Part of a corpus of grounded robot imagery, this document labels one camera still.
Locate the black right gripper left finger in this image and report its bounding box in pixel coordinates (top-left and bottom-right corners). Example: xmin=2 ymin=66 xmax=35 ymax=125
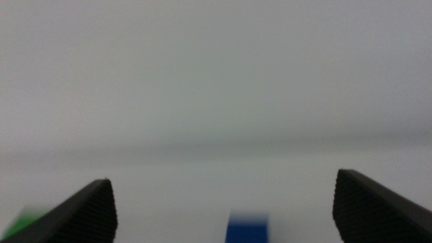
xmin=0 ymin=178 xmax=119 ymax=243

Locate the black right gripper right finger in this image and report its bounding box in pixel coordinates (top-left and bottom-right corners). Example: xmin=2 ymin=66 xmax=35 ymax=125
xmin=331 ymin=168 xmax=432 ymax=243

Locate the green cube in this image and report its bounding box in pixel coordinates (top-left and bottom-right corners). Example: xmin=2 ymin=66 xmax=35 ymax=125
xmin=1 ymin=205 xmax=52 ymax=240

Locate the blue cube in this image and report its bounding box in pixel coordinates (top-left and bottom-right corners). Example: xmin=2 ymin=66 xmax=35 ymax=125
xmin=224 ymin=211 xmax=270 ymax=243

